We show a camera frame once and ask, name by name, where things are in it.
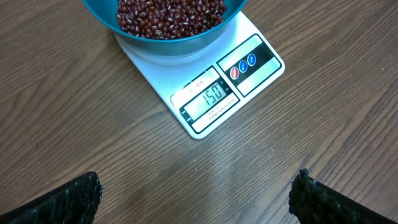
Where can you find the teal blue bowl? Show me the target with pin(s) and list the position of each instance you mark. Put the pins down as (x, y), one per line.
(105, 12)

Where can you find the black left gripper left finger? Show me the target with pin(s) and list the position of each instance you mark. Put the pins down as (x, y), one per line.
(75, 202)

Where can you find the red beans in bowl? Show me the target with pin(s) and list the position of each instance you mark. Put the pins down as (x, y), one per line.
(169, 19)

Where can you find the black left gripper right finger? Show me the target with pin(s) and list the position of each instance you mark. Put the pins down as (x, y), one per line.
(314, 203)

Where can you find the white digital kitchen scale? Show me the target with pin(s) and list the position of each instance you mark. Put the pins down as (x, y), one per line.
(204, 88)

